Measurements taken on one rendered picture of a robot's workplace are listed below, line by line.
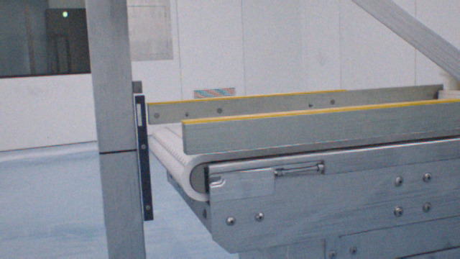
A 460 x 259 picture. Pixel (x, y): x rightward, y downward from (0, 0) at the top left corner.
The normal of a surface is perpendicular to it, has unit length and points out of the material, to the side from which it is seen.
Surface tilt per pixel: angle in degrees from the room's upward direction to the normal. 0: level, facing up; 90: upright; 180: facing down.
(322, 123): 90
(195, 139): 90
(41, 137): 90
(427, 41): 87
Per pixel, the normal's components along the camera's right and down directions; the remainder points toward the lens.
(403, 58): -0.91, 0.10
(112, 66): 0.29, 0.13
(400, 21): -0.29, 0.11
